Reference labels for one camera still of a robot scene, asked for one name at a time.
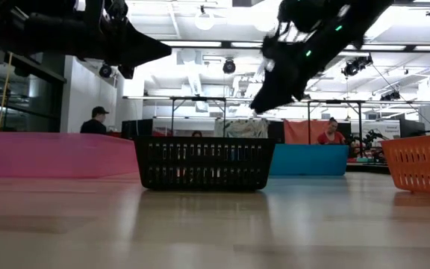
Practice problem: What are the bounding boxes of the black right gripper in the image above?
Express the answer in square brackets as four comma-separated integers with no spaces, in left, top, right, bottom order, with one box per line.
[251,25,335,115]

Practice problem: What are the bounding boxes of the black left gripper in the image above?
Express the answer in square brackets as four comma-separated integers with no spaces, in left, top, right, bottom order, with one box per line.
[24,0,172,80]

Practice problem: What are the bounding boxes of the orange slotted basket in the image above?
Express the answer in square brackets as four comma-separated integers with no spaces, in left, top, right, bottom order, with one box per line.
[381,132,430,197]

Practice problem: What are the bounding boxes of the black partition panel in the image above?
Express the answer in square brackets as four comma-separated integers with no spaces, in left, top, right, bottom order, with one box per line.
[267,121,285,145]

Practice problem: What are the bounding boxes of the orange hanging cloth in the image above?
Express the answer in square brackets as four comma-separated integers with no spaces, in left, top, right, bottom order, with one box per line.
[284,119,328,145]

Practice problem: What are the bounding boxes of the patterned hanging cloth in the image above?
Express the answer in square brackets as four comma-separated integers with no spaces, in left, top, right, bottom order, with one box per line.
[214,118,270,140]

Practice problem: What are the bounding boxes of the black overhead light bar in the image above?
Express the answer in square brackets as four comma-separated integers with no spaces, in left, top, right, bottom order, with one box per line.
[158,39,430,53]

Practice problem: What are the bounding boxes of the blue plastic bin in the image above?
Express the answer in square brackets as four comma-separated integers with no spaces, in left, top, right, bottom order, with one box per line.
[269,143,349,177]

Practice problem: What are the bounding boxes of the black monitor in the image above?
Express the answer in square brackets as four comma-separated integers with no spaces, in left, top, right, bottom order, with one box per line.
[399,119,427,140]
[121,119,155,140]

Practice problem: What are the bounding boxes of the small black ceiling lamps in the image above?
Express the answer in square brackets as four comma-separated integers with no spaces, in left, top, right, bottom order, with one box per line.
[380,90,402,102]

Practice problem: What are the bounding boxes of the white sign board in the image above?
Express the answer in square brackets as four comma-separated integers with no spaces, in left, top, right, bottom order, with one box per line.
[351,120,402,147]

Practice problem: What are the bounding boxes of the black slotted basket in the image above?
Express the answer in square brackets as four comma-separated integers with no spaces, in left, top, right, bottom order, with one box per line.
[132,135,278,192]

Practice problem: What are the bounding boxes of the pink plastic bin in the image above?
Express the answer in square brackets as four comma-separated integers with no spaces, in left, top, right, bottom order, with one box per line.
[0,131,140,179]

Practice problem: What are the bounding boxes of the black frame stand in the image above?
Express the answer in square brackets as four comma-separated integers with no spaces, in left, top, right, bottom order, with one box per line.
[169,96,228,138]
[307,99,365,158]

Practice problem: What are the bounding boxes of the white ring light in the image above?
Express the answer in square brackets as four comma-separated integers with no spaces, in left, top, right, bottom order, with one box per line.
[193,9,216,31]

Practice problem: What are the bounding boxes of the black ceiling camera cluster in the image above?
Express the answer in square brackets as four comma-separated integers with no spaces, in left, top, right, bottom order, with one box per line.
[340,55,374,78]

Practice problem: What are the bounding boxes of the black metal table frame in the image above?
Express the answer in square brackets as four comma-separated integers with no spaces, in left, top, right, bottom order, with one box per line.
[345,161,392,176]

